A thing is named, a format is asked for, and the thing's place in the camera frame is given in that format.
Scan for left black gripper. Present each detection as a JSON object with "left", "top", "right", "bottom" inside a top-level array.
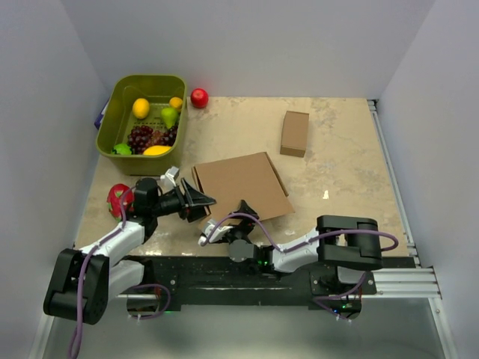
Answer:
[{"left": 151, "top": 179, "right": 216, "bottom": 224}]

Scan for brown cardboard box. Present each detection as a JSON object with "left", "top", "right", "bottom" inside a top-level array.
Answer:
[{"left": 192, "top": 152, "right": 295, "bottom": 221}]

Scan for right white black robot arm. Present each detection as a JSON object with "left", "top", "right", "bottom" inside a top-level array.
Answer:
[{"left": 219, "top": 200, "right": 383, "bottom": 294}]

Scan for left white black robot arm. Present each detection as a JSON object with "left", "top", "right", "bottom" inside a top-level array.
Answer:
[{"left": 43, "top": 177, "right": 216, "bottom": 325}]

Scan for small closed cardboard box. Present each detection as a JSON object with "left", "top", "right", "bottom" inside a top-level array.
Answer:
[{"left": 280, "top": 111, "right": 309, "bottom": 158}]

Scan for yellow mango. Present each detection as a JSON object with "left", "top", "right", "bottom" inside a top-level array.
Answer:
[{"left": 143, "top": 145, "right": 171, "bottom": 156}]

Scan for pink dragon fruit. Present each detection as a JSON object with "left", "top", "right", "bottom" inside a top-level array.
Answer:
[{"left": 106, "top": 183, "right": 134, "bottom": 221}]

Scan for dark purple grapes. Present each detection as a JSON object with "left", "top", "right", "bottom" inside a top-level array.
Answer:
[{"left": 127, "top": 125, "right": 177, "bottom": 155}]

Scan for green pear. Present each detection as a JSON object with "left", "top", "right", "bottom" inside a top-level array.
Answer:
[{"left": 160, "top": 107, "right": 179, "bottom": 129}]

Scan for small orange fruit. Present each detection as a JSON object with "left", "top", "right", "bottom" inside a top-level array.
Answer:
[{"left": 168, "top": 96, "right": 183, "bottom": 113}]

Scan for red apple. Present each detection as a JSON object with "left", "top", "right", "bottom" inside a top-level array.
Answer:
[{"left": 190, "top": 88, "right": 209, "bottom": 108}]

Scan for yellow lemon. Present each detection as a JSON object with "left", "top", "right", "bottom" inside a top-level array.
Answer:
[{"left": 132, "top": 98, "right": 150, "bottom": 120}]

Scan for green plastic basket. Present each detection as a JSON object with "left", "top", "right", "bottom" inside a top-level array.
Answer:
[{"left": 96, "top": 74, "right": 188, "bottom": 176}]

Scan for blue white booklet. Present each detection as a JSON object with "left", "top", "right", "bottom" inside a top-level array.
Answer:
[{"left": 94, "top": 99, "right": 110, "bottom": 130}]

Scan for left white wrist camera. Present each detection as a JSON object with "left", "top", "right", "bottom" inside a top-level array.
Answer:
[{"left": 160, "top": 166, "right": 180, "bottom": 191}]

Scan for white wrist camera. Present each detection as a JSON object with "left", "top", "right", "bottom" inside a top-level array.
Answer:
[
  {"left": 198, "top": 219, "right": 233, "bottom": 247},
  {"left": 160, "top": 166, "right": 180, "bottom": 191}
]

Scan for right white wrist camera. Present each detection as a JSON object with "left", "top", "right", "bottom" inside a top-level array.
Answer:
[{"left": 198, "top": 219, "right": 233, "bottom": 247}]

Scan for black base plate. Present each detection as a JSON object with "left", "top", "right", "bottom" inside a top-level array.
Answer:
[{"left": 125, "top": 256, "right": 376, "bottom": 315}]

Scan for aluminium frame rail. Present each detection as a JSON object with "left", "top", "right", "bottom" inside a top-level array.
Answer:
[{"left": 28, "top": 97, "right": 461, "bottom": 359}]

